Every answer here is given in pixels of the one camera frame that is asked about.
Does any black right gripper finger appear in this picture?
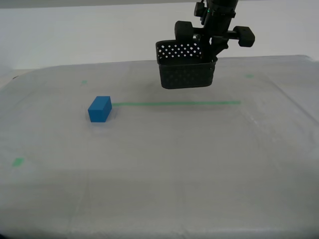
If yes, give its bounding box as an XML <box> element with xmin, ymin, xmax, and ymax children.
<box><xmin>198</xmin><ymin>34</ymin><xmax>213</xmax><ymax>62</ymax></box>
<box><xmin>210</xmin><ymin>36</ymin><xmax>229</xmax><ymax>61</ymax></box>

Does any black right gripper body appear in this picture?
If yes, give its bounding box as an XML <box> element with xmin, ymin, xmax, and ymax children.
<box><xmin>174</xmin><ymin>13</ymin><xmax>256</xmax><ymax>47</ymax></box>

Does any black perforated plastic basket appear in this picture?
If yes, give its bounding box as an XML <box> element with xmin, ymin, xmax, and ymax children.
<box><xmin>156</xmin><ymin>39</ymin><xmax>217</xmax><ymax>90</ymax></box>

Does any blue rectangular block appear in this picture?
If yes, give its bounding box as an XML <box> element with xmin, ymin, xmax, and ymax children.
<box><xmin>87</xmin><ymin>96</ymin><xmax>112</xmax><ymax>123</ymax></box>

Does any long green tape strip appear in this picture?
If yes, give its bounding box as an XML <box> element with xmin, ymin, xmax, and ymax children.
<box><xmin>111</xmin><ymin>100</ymin><xmax>241</xmax><ymax>107</ymax></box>

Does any white table cover cloth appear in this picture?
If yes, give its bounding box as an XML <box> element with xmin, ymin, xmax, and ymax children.
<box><xmin>0</xmin><ymin>54</ymin><xmax>319</xmax><ymax>239</ymax></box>

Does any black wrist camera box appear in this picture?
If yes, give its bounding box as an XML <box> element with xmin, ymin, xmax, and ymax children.
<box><xmin>194</xmin><ymin>0</ymin><xmax>209</xmax><ymax>25</ymax></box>

